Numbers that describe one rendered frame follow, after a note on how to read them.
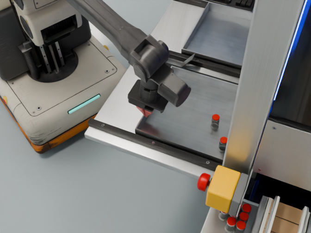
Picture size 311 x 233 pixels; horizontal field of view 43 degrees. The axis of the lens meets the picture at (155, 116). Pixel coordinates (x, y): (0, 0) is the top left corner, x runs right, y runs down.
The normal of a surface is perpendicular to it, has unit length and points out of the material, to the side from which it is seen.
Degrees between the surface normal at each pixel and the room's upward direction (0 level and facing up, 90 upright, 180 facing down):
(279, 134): 90
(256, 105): 90
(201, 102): 0
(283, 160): 90
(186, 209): 0
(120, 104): 0
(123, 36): 27
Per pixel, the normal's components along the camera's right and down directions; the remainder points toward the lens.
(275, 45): -0.40, 0.73
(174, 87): -0.02, -0.33
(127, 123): -0.04, -0.61
